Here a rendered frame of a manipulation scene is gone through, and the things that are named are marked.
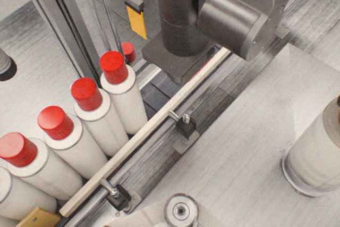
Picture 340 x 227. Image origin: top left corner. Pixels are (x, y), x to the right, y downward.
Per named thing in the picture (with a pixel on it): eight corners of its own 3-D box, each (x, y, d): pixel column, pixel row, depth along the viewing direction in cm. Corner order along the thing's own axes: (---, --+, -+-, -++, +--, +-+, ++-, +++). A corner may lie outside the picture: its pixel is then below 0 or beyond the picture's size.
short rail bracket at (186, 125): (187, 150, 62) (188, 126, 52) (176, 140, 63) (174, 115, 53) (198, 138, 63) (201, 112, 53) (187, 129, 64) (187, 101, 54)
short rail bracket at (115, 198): (126, 218, 57) (112, 207, 47) (102, 193, 59) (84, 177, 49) (139, 204, 58) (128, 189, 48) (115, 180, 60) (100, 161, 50)
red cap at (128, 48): (138, 58, 73) (136, 49, 70) (125, 65, 73) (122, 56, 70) (132, 48, 75) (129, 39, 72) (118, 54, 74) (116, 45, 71)
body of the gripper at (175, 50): (229, 34, 43) (236, -9, 36) (178, 86, 40) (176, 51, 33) (191, 11, 45) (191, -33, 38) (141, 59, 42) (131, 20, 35)
